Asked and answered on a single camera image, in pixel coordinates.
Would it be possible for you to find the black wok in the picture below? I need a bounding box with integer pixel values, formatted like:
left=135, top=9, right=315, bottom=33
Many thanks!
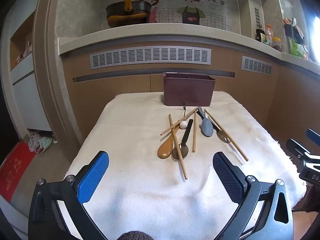
left=105, top=0, right=153, bottom=28

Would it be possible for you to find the yellow lidded jar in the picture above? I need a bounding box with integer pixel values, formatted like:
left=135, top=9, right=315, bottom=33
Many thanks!
left=272, top=37, right=282, bottom=53

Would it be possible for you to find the purple plastic utensil holder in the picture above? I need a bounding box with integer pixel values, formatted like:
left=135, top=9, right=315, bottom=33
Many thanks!
left=163, top=72, right=216, bottom=106

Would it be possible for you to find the black perforated rack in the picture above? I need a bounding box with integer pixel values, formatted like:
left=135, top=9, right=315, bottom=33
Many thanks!
left=283, top=17, right=305, bottom=46

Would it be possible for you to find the white wall cabinet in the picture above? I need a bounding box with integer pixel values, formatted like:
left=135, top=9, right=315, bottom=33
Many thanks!
left=9, top=12, right=53, bottom=133

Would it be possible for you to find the pile of cloths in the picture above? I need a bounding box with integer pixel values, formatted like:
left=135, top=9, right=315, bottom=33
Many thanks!
left=28, top=129, right=58, bottom=156

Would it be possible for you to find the small grey vent grille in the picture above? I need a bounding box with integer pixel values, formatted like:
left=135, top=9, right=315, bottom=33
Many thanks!
left=241, top=56, right=273, bottom=76

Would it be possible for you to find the speckled stone countertop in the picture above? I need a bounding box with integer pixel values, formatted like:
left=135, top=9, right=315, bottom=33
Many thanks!
left=57, top=22, right=320, bottom=75

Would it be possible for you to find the dark bottle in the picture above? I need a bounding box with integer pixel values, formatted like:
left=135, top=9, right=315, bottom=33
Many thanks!
left=255, top=28, right=266, bottom=42

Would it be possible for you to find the brown wooden spoon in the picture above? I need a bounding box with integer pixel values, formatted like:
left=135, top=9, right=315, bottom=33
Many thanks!
left=157, top=124, right=181, bottom=159

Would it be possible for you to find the white towel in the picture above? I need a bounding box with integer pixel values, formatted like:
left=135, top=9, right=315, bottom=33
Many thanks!
left=64, top=91, right=307, bottom=240

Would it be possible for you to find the green packaging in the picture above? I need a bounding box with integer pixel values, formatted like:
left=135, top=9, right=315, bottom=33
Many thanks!
left=289, top=41, right=311, bottom=61

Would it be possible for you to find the wooden chopstick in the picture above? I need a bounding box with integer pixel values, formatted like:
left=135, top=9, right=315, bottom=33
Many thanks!
left=192, top=115, right=197, bottom=153
left=160, top=107, right=198, bottom=136
left=169, top=114, right=188, bottom=180
left=204, top=109, right=249, bottom=162

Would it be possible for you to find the wooden counter cabinet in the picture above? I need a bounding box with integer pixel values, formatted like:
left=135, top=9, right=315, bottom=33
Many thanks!
left=60, top=47, right=320, bottom=145

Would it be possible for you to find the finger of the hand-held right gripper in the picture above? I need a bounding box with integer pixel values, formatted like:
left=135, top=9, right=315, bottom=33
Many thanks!
left=306, top=129, right=320, bottom=141
left=286, top=138, right=320, bottom=160

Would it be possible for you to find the large grey vent grille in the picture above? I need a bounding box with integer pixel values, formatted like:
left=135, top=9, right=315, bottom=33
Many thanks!
left=90, top=47, right=212, bottom=70

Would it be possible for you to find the small fork with white ball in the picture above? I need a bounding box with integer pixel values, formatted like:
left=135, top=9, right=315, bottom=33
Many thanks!
left=180, top=103, right=188, bottom=129

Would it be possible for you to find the orange handled utensil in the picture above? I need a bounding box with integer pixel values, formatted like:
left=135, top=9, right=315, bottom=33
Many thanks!
left=122, top=0, right=133, bottom=14

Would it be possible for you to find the grey spoon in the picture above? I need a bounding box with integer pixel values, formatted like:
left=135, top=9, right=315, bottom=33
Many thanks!
left=198, top=107, right=214, bottom=137

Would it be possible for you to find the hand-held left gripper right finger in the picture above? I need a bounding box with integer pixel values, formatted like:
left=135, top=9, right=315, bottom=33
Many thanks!
left=212, top=151, right=295, bottom=240

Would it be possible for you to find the dark translucent spoon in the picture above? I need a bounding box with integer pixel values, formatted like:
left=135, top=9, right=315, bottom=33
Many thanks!
left=172, top=119, right=194, bottom=160

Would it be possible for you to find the dark slotted spoon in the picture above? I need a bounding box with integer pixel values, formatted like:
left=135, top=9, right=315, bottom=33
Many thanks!
left=196, top=111, right=231, bottom=144

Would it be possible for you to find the red floor mat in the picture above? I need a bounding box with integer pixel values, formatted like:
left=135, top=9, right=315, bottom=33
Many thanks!
left=0, top=141, right=36, bottom=202

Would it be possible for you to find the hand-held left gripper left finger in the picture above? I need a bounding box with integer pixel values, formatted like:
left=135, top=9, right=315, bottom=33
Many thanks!
left=28, top=151, right=110, bottom=240

